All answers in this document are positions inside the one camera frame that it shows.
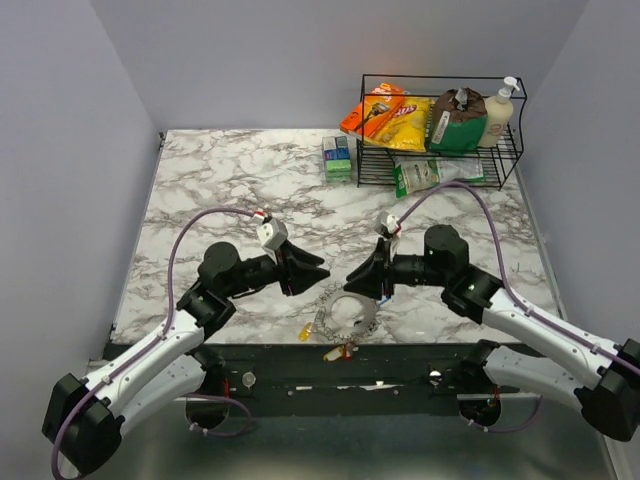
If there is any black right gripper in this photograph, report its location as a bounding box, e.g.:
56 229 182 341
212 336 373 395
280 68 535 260
343 236 448 301

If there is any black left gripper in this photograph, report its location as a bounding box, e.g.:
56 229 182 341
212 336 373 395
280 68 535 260
224 239 331 298

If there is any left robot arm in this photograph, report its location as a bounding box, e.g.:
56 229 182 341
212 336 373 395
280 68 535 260
42 241 330 479

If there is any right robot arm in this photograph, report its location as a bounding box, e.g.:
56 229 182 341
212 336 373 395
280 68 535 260
345 225 639 442

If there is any yellow key tag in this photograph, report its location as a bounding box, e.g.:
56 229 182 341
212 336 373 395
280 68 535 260
323 346 344 362
298 323 313 342

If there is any green white snack bag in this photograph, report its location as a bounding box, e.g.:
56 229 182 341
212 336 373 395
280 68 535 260
393 156 486 198

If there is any green sponge pack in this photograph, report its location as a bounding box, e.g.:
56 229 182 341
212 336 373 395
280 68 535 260
322 136 352 182

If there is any yellow chips bag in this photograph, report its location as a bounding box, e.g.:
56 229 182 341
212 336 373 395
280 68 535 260
371 97 433 152

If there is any orange razor package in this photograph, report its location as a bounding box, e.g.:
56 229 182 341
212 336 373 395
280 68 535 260
339 82 407 146

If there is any brown green coffee bag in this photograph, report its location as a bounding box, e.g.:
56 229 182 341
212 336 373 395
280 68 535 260
429 88 487 157

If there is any cream lotion pump bottle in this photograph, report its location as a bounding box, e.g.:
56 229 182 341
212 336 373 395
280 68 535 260
478 76 521 148

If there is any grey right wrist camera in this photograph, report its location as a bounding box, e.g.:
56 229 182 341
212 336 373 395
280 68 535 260
374 211 401 239

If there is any black mounting base rail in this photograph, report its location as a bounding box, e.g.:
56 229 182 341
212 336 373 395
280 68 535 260
191 344 496 417

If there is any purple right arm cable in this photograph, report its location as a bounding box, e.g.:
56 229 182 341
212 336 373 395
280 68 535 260
397 180 640 434

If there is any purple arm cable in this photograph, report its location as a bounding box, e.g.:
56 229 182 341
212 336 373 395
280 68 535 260
397 180 640 434
51 207 264 480

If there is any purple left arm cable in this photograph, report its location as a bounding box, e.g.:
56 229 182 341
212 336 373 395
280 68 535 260
51 207 264 480

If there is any black wire rack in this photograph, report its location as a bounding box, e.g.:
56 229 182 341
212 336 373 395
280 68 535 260
347 74 527 192

